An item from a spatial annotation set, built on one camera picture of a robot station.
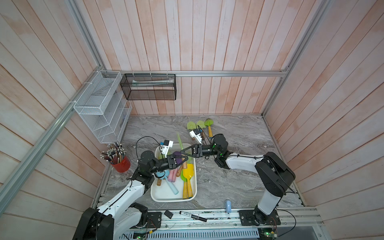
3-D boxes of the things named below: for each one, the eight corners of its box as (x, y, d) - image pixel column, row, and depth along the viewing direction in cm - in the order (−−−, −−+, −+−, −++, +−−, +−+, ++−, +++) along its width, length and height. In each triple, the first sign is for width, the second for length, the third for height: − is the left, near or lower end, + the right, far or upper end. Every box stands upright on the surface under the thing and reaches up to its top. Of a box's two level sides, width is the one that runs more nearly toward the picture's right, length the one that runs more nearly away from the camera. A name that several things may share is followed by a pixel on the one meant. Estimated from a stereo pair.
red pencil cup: (112, 173, 91) (97, 158, 77) (117, 158, 98) (105, 142, 84) (130, 173, 91) (119, 158, 77) (134, 158, 98) (125, 142, 84)
